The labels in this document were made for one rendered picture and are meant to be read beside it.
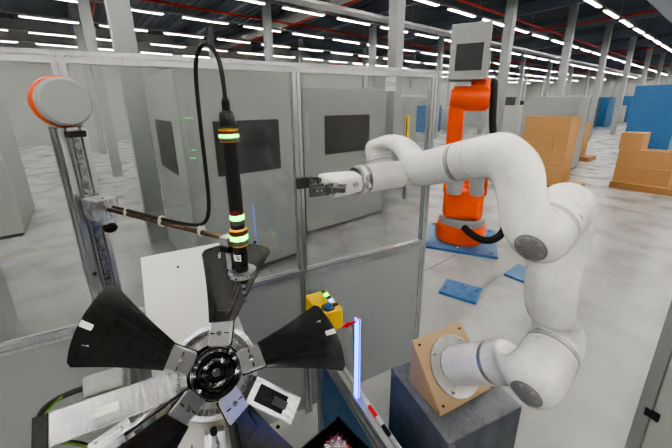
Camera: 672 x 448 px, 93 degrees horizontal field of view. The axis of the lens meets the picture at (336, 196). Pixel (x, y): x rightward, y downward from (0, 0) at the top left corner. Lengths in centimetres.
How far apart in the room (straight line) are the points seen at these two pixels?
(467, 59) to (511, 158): 374
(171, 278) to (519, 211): 108
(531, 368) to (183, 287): 104
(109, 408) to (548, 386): 106
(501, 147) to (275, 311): 146
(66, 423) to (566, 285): 119
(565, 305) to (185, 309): 108
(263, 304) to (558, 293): 138
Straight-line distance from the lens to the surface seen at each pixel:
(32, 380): 190
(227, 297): 102
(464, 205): 448
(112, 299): 100
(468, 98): 446
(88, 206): 132
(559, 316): 84
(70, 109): 135
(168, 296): 126
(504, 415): 131
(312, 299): 142
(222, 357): 96
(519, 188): 68
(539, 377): 91
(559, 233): 66
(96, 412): 115
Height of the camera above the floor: 186
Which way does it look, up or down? 16 degrees down
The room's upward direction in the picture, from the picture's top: 1 degrees counter-clockwise
